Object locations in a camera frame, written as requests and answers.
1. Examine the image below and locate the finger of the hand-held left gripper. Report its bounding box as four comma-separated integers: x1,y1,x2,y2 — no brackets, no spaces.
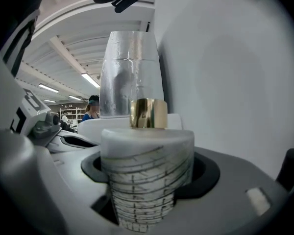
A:
47,136,101,154
60,130,98,144

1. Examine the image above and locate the person's black striped clothing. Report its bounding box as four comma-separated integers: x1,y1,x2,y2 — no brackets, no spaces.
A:
0,0,42,78

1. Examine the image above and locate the white storage shelf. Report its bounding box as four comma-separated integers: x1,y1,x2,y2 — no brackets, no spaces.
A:
60,107,87,126

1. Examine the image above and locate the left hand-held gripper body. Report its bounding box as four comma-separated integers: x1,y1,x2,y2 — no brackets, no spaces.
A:
9,87,62,141

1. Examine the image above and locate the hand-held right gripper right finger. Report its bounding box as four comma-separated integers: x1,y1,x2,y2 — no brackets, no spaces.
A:
147,146,294,235

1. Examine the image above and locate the silver foil duct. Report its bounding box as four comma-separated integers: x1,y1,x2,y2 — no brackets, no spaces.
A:
99,30,165,119

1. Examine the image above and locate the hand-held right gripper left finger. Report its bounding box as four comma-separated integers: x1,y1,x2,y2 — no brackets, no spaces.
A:
34,143,128,235

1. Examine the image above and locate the black faucet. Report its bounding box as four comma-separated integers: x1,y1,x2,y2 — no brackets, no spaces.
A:
275,147,294,193

